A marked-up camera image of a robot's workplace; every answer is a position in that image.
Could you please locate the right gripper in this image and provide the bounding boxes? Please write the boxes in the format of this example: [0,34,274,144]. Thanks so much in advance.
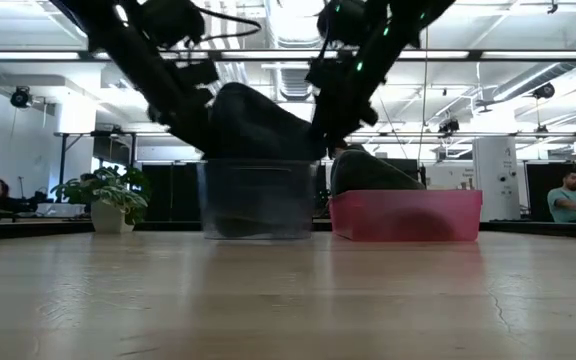
[311,89,379,160]

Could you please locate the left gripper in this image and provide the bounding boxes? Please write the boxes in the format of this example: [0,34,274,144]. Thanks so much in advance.
[147,84,222,159]

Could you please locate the blue denim jeans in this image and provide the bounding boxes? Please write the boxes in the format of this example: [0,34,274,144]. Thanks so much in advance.
[210,82,327,164]

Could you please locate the olive green cap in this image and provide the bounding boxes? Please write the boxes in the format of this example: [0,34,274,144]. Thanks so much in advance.
[330,143,425,197]

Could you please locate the ceiling air vent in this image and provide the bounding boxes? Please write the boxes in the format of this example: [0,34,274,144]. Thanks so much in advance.
[278,67,314,102]

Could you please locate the clear plastic bin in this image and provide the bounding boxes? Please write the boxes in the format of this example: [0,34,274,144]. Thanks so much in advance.
[196,158,320,242]

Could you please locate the black partition panel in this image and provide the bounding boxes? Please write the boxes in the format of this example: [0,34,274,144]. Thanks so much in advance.
[525,162,576,222]
[140,162,204,224]

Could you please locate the black rectangular monitor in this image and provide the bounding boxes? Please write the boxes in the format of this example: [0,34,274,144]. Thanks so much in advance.
[385,158,422,182]

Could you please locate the pink plastic bin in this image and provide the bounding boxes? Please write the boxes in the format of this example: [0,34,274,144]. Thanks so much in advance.
[328,188,484,244]

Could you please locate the green leafy plant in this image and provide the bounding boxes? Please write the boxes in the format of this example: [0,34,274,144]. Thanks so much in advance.
[50,166,152,226]

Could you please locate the white plant pot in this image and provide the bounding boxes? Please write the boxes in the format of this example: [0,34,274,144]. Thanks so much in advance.
[90,199,135,235]

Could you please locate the white printed sign board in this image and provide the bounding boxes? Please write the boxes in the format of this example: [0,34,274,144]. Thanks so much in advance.
[425,164,475,191]

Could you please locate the white round column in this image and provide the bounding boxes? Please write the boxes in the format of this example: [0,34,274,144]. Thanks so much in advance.
[472,135,520,223]

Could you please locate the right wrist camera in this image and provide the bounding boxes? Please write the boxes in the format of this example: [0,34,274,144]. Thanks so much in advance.
[305,57,354,92]

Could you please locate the black metal frame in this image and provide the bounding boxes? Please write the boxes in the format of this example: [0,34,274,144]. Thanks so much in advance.
[52,130,576,170]

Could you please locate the thin hanging wire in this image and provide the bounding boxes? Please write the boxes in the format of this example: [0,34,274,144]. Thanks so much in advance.
[419,34,430,156]

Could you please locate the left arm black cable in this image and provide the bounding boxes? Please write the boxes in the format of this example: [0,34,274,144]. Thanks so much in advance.
[190,5,263,45]

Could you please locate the overhead rig frame bar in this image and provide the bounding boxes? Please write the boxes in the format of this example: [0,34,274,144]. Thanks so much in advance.
[0,48,576,63]

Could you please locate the black table rail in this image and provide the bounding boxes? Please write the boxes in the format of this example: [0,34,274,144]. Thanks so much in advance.
[0,217,576,242]

